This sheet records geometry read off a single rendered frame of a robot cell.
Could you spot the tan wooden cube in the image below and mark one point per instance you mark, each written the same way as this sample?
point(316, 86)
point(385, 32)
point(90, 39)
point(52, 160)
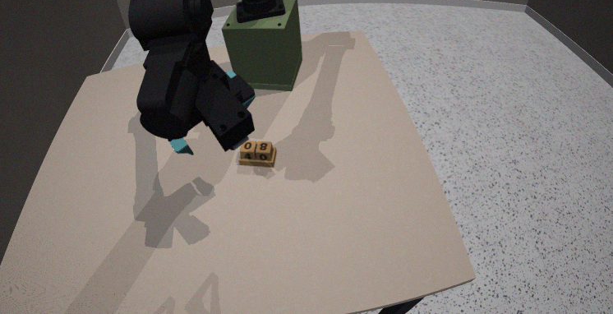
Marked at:
point(264, 150)
point(248, 150)

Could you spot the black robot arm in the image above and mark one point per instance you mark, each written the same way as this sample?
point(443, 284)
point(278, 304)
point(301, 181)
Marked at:
point(169, 91)

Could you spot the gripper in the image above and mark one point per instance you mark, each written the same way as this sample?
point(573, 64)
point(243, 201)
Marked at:
point(244, 93)

